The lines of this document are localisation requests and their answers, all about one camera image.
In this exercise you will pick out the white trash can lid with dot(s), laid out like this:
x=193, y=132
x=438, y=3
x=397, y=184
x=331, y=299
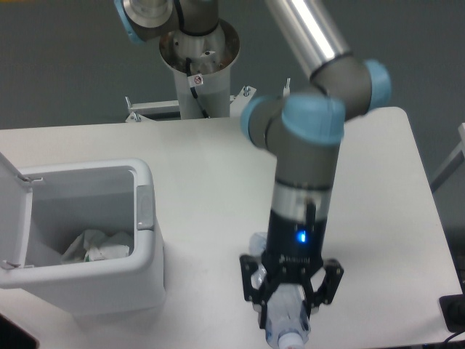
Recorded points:
x=16, y=208

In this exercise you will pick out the white paper carton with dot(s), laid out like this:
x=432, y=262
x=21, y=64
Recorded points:
x=103, y=247

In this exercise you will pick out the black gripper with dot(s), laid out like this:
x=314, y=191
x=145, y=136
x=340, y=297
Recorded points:
x=292, y=255

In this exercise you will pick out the black device at right edge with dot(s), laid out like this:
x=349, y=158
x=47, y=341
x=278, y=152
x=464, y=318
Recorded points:
x=452, y=307

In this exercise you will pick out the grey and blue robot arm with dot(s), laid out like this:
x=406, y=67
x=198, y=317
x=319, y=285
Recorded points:
x=303, y=130

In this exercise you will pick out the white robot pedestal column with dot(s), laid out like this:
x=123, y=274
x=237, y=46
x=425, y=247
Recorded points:
x=201, y=67

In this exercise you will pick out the white frame at right edge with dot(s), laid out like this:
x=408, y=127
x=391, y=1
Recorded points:
x=452, y=162

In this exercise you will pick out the white plastic trash can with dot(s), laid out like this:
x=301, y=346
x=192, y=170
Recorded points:
x=111, y=196

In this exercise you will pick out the dark object bottom left corner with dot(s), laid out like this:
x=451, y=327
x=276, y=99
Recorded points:
x=14, y=337

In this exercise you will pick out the crushed clear plastic bottle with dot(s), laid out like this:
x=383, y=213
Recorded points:
x=287, y=324

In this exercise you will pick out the white metal base frame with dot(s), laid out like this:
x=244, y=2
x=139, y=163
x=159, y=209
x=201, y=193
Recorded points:
x=170, y=109

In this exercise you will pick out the crumpled paper inside bin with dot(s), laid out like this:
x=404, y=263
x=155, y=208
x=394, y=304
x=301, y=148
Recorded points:
x=85, y=248

